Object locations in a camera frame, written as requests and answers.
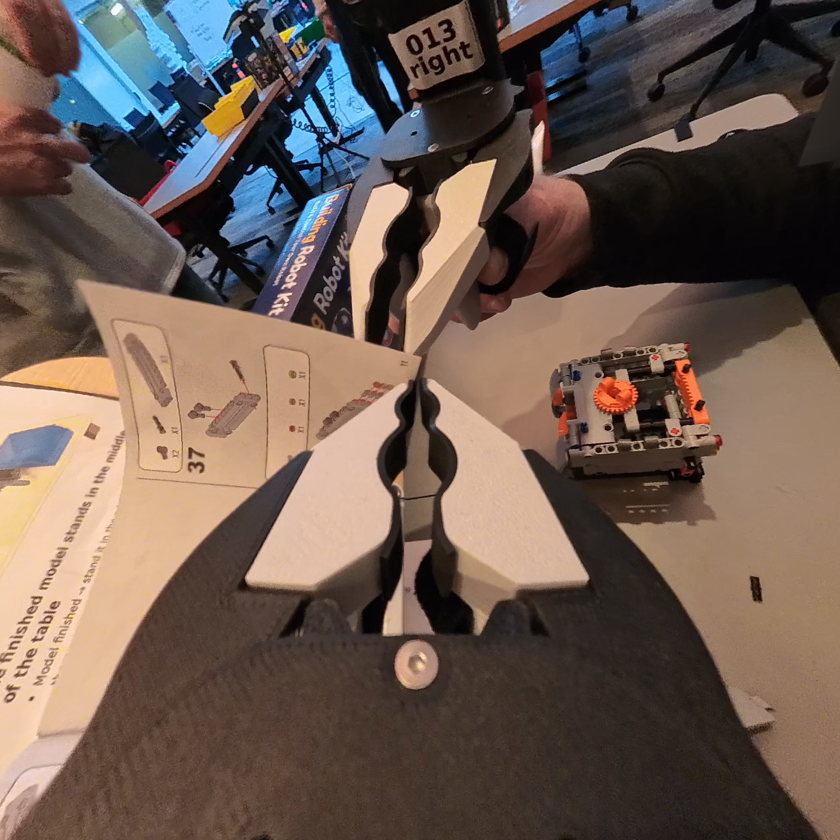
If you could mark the yellow storage bin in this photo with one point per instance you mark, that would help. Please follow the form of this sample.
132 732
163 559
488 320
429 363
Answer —
229 111

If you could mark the instruction booklet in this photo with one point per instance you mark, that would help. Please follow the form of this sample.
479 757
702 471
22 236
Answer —
197 367

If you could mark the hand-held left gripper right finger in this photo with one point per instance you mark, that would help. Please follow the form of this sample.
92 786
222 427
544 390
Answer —
512 518

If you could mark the person's right forearm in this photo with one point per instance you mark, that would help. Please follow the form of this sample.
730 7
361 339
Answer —
689 216

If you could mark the black office chair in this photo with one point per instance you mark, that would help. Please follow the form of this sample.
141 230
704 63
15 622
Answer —
748 39

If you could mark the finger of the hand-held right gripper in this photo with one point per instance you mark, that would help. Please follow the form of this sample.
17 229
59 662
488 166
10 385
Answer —
367 223
453 262

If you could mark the grey orange toy block model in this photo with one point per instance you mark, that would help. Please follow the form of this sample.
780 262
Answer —
617 433

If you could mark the printed task sheet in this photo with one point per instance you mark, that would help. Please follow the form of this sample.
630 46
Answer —
39 525

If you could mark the small black pin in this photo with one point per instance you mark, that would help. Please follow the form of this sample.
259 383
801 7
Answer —
756 589

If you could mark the small grey block panel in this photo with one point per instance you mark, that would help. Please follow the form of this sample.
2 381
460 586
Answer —
748 709

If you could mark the long office desk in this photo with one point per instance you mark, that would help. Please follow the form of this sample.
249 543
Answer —
216 157

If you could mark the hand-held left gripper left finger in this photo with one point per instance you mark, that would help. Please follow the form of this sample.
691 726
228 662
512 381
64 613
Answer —
321 518

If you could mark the blue robot kit box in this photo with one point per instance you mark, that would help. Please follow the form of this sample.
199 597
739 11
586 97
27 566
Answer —
308 262

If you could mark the person's right hand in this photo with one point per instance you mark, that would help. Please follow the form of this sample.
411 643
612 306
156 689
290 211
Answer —
561 236

